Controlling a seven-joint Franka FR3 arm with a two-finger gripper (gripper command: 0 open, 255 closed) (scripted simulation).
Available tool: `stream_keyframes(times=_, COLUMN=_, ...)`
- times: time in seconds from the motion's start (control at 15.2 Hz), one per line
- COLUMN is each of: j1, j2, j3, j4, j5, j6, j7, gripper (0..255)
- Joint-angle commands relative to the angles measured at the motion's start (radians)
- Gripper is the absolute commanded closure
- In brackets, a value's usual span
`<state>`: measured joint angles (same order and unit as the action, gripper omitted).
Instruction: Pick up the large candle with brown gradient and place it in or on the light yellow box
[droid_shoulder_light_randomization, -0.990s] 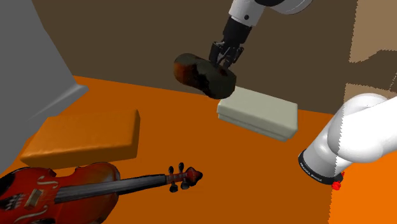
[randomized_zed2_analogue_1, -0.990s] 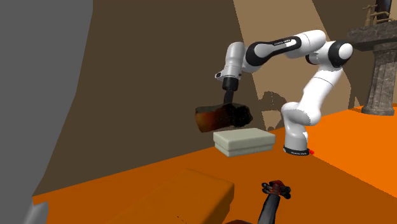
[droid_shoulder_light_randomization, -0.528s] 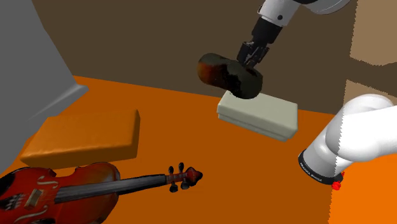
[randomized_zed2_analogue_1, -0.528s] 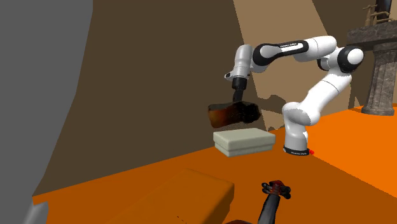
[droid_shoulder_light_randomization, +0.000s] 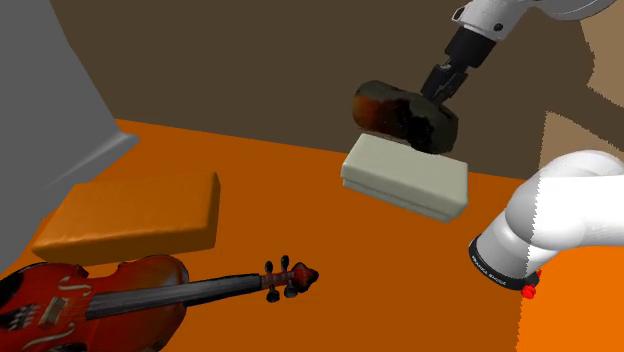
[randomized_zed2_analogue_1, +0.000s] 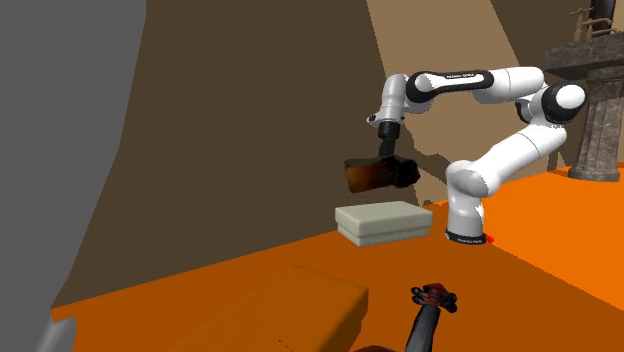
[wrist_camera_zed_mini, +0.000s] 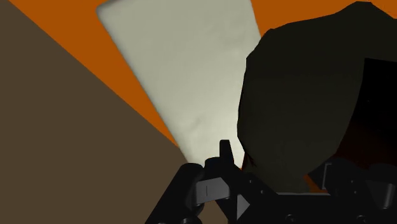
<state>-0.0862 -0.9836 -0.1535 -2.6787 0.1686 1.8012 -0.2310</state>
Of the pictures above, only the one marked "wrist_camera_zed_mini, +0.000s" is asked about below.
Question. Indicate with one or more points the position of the white flat rounded rectangular pad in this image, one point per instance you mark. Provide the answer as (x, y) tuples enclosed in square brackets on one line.
[(186, 77)]

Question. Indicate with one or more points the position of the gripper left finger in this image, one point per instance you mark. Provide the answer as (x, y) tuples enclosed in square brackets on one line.
[(214, 189)]

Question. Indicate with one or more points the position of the orange furniture top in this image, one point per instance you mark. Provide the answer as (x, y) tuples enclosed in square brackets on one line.
[(77, 31)]

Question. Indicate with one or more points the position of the dark olive lumpy object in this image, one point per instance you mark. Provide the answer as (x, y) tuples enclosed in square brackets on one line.
[(297, 102)]

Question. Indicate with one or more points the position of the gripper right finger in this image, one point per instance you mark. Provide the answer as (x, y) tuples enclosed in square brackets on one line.
[(350, 181)]

